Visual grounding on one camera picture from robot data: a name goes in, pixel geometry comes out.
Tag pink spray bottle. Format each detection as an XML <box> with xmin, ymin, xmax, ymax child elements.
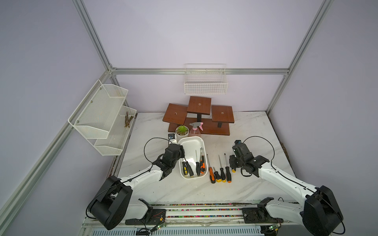
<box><xmin>189</xmin><ymin>122</ymin><xmax>203</xmax><ymax>137</ymax></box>

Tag white mesh upper shelf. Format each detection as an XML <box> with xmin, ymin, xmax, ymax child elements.
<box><xmin>68</xmin><ymin>80</ymin><xmax>128</xmax><ymax>139</ymax></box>

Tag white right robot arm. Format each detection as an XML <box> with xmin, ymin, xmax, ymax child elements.
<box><xmin>229</xmin><ymin>140</ymin><xmax>344</xmax><ymax>236</ymax></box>

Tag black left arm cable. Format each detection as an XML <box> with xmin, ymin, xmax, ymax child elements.
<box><xmin>85</xmin><ymin>137</ymin><xmax>173</xmax><ymax>220</ymax></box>

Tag white wire wall basket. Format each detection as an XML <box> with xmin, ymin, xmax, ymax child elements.
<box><xmin>184</xmin><ymin>64</ymin><xmax>228</xmax><ymax>95</ymax></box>

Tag white storage box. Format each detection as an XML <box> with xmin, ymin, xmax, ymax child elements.
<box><xmin>178</xmin><ymin>136</ymin><xmax>209</xmax><ymax>181</ymax></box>

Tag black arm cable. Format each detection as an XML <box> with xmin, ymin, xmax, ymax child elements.
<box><xmin>240</xmin><ymin>135</ymin><xmax>346</xmax><ymax>227</ymax></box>
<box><xmin>85</xmin><ymin>137</ymin><xmax>173</xmax><ymax>220</ymax></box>

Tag black handled flat screwdriver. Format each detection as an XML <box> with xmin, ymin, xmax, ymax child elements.
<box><xmin>184</xmin><ymin>158</ymin><xmax>194</xmax><ymax>177</ymax></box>

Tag black yellow stubby screwdriver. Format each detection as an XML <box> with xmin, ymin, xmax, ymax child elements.
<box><xmin>213</xmin><ymin>167</ymin><xmax>221</xmax><ymax>183</ymax></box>

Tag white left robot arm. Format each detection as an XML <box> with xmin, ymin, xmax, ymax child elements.
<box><xmin>86</xmin><ymin>144</ymin><xmax>185</xmax><ymax>230</ymax></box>

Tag white mesh lower shelf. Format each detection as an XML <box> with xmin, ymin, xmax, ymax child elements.
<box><xmin>94</xmin><ymin>106</ymin><xmax>137</xmax><ymax>156</ymax></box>

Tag white mesh shelf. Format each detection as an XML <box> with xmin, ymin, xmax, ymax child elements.
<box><xmin>68</xmin><ymin>80</ymin><xmax>128</xmax><ymax>139</ymax></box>
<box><xmin>94</xmin><ymin>106</ymin><xmax>137</xmax><ymax>156</ymax></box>

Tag potted green succulent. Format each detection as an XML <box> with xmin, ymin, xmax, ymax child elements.
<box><xmin>175</xmin><ymin>125</ymin><xmax>190</xmax><ymax>138</ymax></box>

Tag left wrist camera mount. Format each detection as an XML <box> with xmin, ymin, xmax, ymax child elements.
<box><xmin>168</xmin><ymin>133</ymin><xmax>177</xmax><ymax>145</ymax></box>

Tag brown twigs on shelf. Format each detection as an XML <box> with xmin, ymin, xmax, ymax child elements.
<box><xmin>124</xmin><ymin>112</ymin><xmax>134</xmax><ymax>128</ymax></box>

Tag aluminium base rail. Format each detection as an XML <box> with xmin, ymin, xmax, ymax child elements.
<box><xmin>78</xmin><ymin>203</ymin><xmax>328</xmax><ymax>236</ymax></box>

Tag aluminium frame post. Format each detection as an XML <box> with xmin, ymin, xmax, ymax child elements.
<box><xmin>266</xmin><ymin>0</ymin><xmax>334</xmax><ymax>116</ymax></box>

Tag brown wooden tiered stand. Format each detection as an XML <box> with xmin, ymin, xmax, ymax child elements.
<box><xmin>162</xmin><ymin>96</ymin><xmax>235</xmax><ymax>136</ymax></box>

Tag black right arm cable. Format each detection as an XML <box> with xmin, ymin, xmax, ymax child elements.
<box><xmin>240</xmin><ymin>135</ymin><xmax>346</xmax><ymax>227</ymax></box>

